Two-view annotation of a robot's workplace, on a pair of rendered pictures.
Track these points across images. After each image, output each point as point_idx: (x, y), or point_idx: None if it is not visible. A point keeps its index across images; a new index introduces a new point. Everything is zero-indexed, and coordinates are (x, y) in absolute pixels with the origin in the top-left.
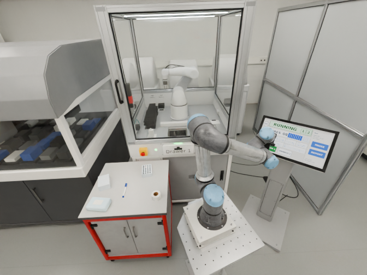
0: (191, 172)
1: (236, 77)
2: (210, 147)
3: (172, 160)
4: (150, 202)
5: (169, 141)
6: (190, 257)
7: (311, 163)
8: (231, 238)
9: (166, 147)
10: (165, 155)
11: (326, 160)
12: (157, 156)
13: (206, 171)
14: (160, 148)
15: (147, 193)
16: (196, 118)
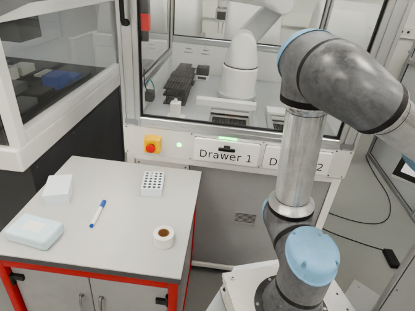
0: (244, 209)
1: (392, 2)
2: (351, 102)
3: (208, 174)
4: (148, 248)
5: (210, 130)
6: None
7: None
8: None
9: (202, 142)
10: (196, 160)
11: None
12: (180, 160)
13: (301, 192)
14: (189, 142)
15: (145, 230)
16: (312, 33)
